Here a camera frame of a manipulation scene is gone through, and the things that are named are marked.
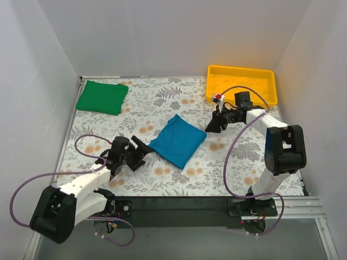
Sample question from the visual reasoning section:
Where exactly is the yellow plastic tray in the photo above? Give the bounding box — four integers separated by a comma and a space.
205, 65, 278, 107

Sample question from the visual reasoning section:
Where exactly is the blue t shirt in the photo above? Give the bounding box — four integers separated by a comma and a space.
149, 114, 207, 170

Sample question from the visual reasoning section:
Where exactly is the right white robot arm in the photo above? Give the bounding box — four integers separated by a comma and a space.
205, 88, 307, 216

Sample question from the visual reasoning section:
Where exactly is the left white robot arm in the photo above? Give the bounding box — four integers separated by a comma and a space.
29, 136, 154, 244

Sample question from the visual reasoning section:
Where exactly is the floral table mat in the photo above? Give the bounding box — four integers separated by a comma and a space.
56, 77, 265, 196

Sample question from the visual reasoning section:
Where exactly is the folded green t shirt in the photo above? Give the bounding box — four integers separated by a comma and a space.
75, 81, 128, 115

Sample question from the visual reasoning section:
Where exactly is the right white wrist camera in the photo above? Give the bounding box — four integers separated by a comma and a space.
211, 93, 225, 113

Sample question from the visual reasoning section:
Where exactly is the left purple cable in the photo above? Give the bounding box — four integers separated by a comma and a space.
9, 134, 136, 247

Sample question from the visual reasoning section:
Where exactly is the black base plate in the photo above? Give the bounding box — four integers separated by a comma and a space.
94, 197, 278, 231

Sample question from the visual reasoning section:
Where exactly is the aluminium frame rail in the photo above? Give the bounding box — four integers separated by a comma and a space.
39, 197, 326, 222

